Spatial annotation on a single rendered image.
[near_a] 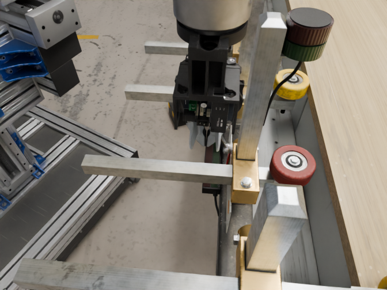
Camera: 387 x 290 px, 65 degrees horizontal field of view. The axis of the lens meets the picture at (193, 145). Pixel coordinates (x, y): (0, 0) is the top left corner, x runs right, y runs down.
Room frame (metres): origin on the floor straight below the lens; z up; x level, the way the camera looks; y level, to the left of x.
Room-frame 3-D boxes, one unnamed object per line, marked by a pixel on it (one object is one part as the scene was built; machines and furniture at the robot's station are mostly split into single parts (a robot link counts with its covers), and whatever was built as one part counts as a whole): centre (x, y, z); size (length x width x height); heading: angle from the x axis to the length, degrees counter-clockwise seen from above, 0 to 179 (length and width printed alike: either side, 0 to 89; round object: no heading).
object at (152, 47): (0.86, -0.06, 0.81); 0.43 x 0.03 x 0.04; 85
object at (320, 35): (0.39, -0.15, 1.15); 0.06 x 0.06 x 0.02
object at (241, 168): (0.37, -0.11, 0.85); 0.13 x 0.06 x 0.05; 175
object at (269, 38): (0.39, -0.11, 0.92); 0.03 x 0.03 x 0.48; 85
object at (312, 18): (0.39, -0.15, 1.05); 0.06 x 0.06 x 0.22; 85
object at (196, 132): (0.29, 0.00, 1.04); 0.06 x 0.03 x 0.09; 174
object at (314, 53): (0.39, -0.15, 1.12); 0.06 x 0.06 x 0.02
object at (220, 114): (0.28, -0.02, 1.15); 0.09 x 0.08 x 0.12; 174
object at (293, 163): (0.34, -0.19, 0.85); 0.08 x 0.08 x 0.11
